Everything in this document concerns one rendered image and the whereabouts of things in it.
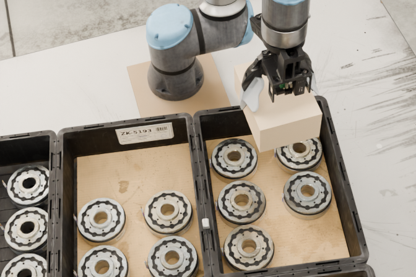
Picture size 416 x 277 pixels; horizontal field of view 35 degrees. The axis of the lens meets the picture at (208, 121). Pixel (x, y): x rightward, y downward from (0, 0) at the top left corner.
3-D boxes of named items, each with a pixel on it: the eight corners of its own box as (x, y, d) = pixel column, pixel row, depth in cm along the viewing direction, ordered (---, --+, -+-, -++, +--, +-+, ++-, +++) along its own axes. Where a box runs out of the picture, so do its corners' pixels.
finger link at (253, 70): (237, 90, 120) (264, 57, 115) (234, 83, 121) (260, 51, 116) (257, 93, 123) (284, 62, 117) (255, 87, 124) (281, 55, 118)
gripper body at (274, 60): (270, 106, 116) (272, 62, 106) (255, 69, 121) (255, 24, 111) (311, 94, 117) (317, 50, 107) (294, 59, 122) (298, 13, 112)
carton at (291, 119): (234, 89, 135) (233, 65, 129) (290, 74, 137) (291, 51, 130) (259, 153, 126) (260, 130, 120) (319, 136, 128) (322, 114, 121)
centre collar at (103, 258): (88, 259, 135) (88, 258, 135) (112, 254, 136) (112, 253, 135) (91, 282, 133) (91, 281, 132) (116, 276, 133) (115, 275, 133)
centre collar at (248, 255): (234, 237, 136) (234, 236, 136) (259, 234, 137) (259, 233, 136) (238, 259, 134) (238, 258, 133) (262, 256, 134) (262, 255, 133)
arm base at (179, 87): (140, 67, 181) (135, 42, 173) (192, 51, 184) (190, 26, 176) (158, 108, 173) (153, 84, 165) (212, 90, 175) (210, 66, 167)
